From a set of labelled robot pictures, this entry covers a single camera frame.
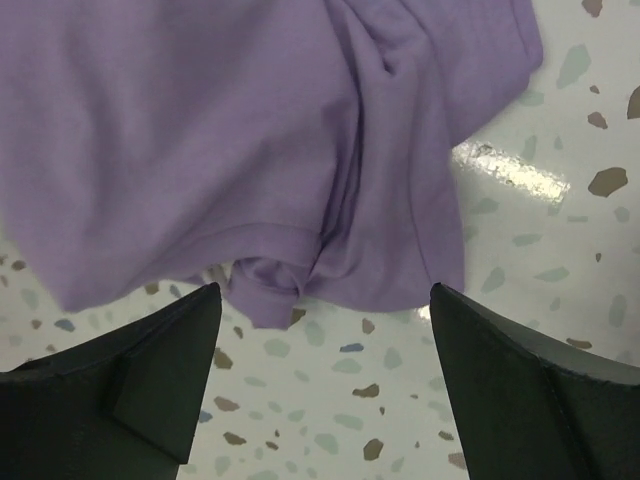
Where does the purple t shirt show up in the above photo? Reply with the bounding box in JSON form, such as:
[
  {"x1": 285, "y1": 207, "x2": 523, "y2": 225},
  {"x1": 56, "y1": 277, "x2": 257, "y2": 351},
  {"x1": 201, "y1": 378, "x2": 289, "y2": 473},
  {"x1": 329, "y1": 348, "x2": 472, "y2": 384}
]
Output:
[{"x1": 1, "y1": 1, "x2": 543, "y2": 329}]

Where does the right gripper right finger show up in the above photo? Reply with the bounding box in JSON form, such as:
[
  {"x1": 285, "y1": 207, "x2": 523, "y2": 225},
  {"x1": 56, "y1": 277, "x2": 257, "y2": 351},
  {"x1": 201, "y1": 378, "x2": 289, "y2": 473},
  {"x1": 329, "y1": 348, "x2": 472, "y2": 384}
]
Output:
[{"x1": 429, "y1": 284, "x2": 639, "y2": 480}]

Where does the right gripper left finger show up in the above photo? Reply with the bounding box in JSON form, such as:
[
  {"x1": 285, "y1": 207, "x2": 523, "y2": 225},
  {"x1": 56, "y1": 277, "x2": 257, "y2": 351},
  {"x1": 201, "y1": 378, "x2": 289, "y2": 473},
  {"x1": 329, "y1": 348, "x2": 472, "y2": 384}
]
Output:
[{"x1": 1, "y1": 283, "x2": 222, "y2": 480}]

